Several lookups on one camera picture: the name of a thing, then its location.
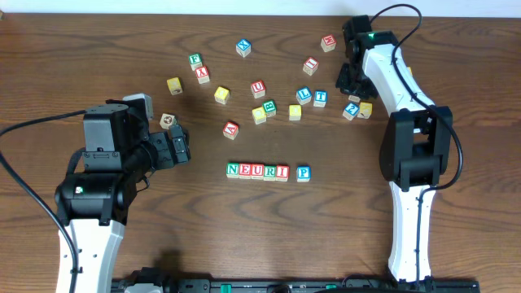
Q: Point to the blue P wooden block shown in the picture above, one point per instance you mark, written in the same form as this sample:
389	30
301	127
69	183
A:
303	173

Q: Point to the green F wooden block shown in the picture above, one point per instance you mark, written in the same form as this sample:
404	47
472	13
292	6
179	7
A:
195	61

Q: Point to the red E wooden block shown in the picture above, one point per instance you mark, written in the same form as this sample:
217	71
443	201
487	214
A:
245	171

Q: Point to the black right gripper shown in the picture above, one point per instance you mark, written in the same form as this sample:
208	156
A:
348	77

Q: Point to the red Y wooden block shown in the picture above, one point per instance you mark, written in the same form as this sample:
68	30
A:
202	75

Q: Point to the blue 2 wooden block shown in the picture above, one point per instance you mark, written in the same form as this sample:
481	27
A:
351	111

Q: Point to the yellow block centre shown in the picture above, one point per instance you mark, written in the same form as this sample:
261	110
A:
294	112

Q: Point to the red A wooden block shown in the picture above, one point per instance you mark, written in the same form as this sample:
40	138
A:
230	130

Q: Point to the blue L wooden block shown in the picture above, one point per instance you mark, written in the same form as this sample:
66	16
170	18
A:
304	95

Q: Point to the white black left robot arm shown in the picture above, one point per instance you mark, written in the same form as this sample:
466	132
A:
101	182

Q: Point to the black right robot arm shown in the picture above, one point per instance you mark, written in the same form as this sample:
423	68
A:
415	147

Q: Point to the green R wooden block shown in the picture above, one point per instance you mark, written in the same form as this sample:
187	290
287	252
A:
270	173

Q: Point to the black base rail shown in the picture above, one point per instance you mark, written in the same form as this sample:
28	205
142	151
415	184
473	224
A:
356	284

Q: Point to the yellow block beside 2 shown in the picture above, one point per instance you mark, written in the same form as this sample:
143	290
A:
365	110

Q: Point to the yellow block mid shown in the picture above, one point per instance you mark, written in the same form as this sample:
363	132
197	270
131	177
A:
354	98

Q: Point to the yellow block beside B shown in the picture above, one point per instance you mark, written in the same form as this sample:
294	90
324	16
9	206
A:
259	115

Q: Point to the green N wooden block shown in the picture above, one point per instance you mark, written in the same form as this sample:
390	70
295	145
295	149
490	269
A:
232	170

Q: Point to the blue X wooden block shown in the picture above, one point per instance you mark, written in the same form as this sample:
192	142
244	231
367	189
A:
243	48

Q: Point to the white soccer ball block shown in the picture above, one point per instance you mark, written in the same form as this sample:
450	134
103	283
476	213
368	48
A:
167	121

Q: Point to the red u wooden block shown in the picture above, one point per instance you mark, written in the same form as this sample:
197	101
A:
257	171
258	89

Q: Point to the blue T wooden block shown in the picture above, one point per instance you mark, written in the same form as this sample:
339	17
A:
320	98

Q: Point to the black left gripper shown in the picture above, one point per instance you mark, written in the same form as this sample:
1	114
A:
164	149

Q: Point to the green B wooden block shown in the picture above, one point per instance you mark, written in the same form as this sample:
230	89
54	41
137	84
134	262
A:
270	108

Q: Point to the red block top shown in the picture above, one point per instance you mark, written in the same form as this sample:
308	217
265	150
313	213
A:
328	43

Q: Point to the yellow wooden block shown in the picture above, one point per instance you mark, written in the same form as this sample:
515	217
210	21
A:
174	85
222	95

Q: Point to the yellow wooden block left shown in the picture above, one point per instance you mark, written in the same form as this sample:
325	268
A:
174	85

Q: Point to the red i wooden block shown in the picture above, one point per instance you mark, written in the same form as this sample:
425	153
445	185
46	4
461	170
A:
282	172
310	66

